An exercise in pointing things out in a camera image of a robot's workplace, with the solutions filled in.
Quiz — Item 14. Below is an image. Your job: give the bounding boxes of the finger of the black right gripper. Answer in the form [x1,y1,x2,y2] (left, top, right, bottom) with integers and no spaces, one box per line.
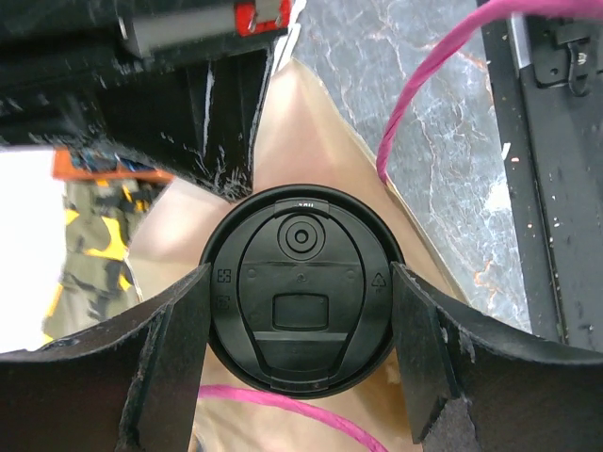
[1,44,271,202]

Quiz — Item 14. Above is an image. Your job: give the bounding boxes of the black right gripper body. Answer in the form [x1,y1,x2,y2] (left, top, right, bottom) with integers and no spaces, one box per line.
[1,1,294,66]

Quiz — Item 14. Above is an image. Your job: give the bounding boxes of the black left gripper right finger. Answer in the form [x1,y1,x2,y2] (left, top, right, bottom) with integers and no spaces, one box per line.
[392,263,602,451]

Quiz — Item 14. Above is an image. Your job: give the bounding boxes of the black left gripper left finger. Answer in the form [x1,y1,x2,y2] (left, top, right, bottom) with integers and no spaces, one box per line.
[1,265,211,451]

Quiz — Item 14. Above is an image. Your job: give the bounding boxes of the black plastic cup lid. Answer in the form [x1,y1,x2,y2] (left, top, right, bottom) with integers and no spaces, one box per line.
[201,185,403,399]

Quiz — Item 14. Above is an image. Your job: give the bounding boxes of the camouflage folded cloth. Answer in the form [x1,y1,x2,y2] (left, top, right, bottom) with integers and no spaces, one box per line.
[42,179,165,342]

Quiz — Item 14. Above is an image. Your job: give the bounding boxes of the orange wooden divided tray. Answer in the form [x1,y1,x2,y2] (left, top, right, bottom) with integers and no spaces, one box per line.
[50,148,178,184]

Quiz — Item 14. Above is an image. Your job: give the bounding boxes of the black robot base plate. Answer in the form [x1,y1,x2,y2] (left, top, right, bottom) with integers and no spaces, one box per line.
[482,14,602,351]

